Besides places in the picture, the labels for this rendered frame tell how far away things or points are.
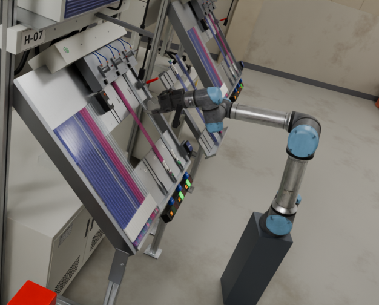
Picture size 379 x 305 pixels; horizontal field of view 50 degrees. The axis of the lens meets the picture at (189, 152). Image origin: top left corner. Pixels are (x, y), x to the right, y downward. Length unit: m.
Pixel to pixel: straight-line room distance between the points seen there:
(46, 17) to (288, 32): 4.56
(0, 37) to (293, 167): 1.17
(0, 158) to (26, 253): 0.46
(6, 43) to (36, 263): 0.91
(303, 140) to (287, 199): 0.30
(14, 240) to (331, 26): 4.87
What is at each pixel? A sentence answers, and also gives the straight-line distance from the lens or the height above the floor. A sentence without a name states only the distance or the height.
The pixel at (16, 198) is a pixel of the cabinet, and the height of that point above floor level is 0.62.
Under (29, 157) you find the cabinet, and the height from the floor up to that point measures 0.62.
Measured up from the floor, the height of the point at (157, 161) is 0.81.
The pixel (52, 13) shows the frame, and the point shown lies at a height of 1.41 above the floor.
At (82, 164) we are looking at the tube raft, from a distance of 1.44.
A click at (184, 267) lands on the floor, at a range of 2.52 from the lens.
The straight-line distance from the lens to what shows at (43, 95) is 1.46.
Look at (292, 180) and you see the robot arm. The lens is 1.78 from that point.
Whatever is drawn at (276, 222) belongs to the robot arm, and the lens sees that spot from 1.88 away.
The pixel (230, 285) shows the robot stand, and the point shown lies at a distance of 2.36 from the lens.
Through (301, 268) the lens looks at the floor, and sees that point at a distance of 2.89.
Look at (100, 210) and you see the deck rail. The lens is 1.45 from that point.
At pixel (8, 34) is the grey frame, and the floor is 1.36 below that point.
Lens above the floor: 1.84
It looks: 32 degrees down
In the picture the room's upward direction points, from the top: 19 degrees clockwise
